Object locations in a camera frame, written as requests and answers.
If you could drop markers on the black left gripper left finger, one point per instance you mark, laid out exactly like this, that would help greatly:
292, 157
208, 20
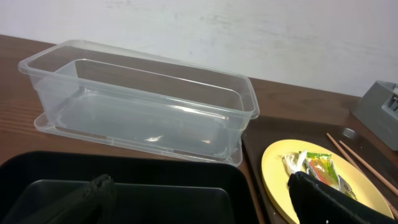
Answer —
94, 202

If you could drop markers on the green orange snack wrapper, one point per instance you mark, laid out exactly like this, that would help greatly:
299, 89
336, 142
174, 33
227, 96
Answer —
321, 167

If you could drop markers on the dark brown serving tray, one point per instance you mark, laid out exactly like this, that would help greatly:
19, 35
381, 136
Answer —
264, 131

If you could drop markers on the black plastic bin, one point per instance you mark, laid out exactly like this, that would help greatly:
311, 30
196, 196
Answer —
147, 190

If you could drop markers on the wooden chopstick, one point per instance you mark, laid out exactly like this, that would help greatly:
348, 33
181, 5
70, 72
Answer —
347, 157
371, 169

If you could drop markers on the clear plastic bin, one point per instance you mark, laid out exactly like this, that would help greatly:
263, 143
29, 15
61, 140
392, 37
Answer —
129, 99

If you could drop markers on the yellow round plate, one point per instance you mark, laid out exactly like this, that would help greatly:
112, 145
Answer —
275, 178

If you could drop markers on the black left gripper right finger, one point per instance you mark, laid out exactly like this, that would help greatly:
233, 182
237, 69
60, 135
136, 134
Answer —
316, 202

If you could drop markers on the grey dishwasher rack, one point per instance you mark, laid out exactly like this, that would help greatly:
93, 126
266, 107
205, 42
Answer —
377, 110

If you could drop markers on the white tissue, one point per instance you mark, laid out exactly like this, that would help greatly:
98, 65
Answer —
294, 164

